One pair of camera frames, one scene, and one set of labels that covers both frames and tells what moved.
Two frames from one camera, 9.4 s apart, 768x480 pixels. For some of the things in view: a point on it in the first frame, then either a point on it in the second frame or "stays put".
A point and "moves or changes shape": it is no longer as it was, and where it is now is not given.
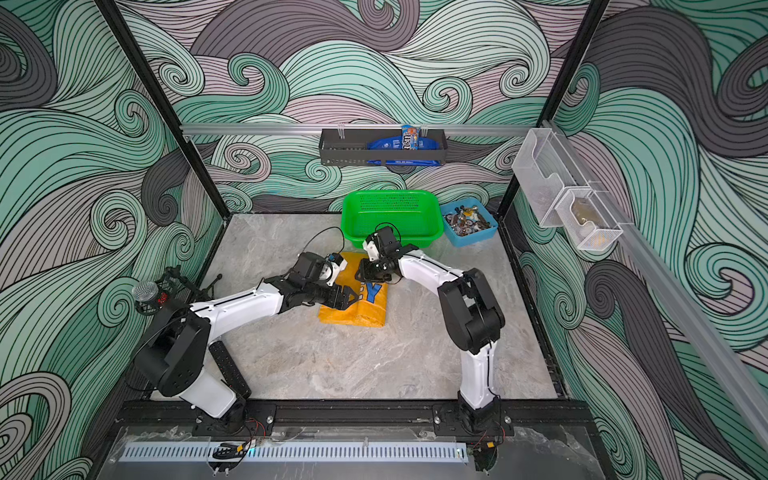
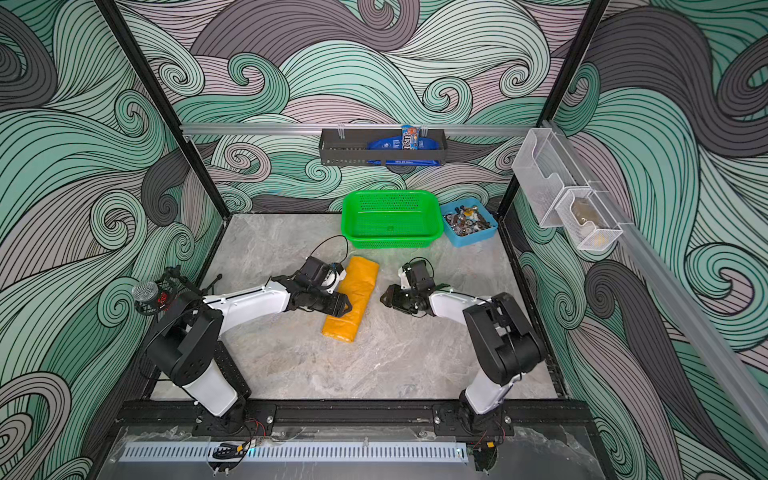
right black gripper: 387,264 to 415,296
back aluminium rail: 369,130 stays put
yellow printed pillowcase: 370,310 moves or changes shape
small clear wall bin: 586,221 stays put
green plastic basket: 416,215 stays put
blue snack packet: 410,140 stays put
